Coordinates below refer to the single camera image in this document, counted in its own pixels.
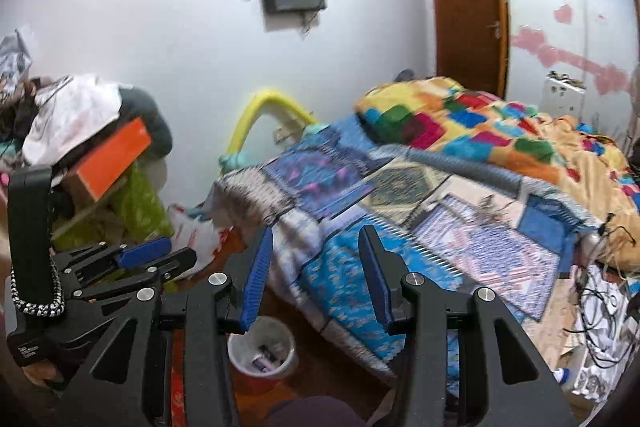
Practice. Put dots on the orange box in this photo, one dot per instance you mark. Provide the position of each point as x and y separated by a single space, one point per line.
98 171

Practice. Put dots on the white trash bucket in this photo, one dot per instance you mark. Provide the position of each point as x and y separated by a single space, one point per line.
267 351

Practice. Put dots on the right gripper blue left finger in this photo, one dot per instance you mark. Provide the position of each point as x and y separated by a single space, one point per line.
253 277

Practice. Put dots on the brown wooden door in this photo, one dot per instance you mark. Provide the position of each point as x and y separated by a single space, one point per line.
471 43

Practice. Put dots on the pile of clothes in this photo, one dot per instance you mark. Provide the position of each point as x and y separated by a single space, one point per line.
53 123

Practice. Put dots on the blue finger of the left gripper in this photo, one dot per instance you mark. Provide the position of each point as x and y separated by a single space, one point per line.
133 257
172 265

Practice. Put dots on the colourful block blanket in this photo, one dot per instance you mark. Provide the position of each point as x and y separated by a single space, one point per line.
440 115

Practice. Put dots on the white electrical box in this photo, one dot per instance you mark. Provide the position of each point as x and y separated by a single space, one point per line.
562 96

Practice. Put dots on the patchwork patterned bedsheet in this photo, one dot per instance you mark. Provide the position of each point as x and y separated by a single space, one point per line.
460 223

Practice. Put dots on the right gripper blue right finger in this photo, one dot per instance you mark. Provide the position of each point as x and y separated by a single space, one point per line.
372 253

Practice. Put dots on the yellow foam tube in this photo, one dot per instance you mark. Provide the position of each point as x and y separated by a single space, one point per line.
278 112

